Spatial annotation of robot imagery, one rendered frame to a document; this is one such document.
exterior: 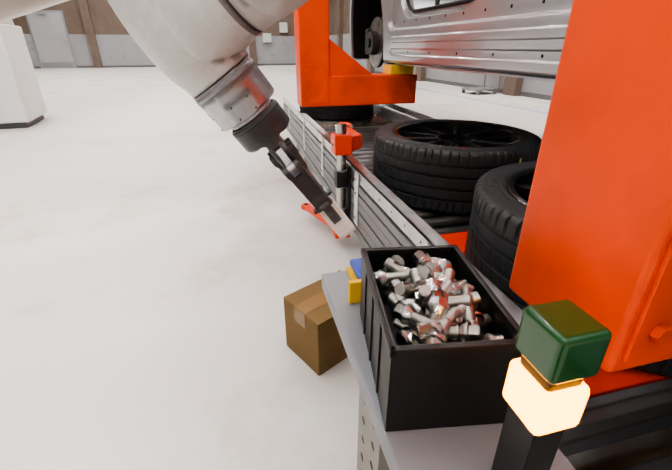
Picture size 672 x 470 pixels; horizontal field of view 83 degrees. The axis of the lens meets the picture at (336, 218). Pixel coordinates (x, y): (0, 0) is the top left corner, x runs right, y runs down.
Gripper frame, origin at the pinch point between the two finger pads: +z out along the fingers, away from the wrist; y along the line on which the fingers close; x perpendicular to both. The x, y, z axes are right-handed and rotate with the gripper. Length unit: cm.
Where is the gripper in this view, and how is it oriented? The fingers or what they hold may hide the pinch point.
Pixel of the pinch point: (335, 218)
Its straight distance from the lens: 59.9
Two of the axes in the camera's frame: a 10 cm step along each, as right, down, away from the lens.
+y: 2.4, 4.1, -8.8
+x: 7.9, -6.1, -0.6
